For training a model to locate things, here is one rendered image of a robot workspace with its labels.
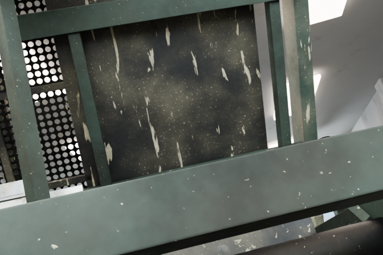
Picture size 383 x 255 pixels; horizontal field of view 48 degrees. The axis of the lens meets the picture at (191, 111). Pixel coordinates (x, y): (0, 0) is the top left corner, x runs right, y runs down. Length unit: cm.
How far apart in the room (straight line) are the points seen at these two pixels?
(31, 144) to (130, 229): 67
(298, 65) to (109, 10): 73
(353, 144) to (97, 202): 36
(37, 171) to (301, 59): 104
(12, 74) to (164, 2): 56
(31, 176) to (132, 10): 63
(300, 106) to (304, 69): 15
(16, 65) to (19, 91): 7
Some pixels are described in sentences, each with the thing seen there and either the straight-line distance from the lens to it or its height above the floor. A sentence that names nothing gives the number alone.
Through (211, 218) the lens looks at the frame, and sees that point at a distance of 56.
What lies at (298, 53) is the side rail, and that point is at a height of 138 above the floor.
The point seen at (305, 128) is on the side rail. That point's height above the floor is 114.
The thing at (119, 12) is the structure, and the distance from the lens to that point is 147.
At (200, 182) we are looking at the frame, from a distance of 57.
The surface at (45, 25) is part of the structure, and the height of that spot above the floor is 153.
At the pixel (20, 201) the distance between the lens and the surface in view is 135.
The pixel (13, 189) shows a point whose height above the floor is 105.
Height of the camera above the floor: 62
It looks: 24 degrees up
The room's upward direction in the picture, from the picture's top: 15 degrees counter-clockwise
